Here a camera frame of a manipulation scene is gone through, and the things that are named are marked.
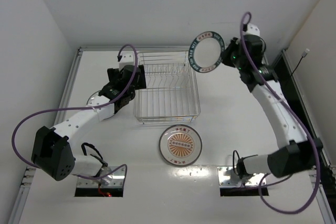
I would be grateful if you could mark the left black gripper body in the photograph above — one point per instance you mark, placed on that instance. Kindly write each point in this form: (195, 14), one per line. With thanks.
(122, 100)

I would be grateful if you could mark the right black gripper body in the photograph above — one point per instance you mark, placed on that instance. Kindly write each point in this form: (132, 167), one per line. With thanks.
(228, 53)

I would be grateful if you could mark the green rimmed plate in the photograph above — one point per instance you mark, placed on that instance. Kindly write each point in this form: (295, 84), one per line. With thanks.
(205, 52)

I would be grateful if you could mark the orange sunburst plate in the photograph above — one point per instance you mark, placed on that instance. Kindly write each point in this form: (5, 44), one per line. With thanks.
(180, 145)

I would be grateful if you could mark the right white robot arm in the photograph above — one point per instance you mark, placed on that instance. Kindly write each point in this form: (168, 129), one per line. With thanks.
(297, 150)

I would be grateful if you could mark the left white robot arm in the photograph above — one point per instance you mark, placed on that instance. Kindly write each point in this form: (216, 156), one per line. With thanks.
(52, 151)

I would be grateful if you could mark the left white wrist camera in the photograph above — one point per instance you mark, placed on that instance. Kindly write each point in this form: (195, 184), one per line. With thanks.
(125, 59)

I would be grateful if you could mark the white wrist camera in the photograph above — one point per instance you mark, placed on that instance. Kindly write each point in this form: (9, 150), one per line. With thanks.
(125, 59)
(251, 29)

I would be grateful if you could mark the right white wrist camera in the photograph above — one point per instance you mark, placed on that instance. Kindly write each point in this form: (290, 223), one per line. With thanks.
(251, 29)

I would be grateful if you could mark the metal wire dish rack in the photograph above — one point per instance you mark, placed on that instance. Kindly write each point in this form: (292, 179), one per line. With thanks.
(171, 94)

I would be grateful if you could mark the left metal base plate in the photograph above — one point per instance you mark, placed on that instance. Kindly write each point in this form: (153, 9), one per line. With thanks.
(114, 180)

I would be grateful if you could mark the metal base plate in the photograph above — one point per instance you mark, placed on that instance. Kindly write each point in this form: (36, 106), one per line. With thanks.
(114, 180)
(228, 179)

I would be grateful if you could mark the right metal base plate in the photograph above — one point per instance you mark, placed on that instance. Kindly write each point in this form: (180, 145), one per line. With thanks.
(228, 179)

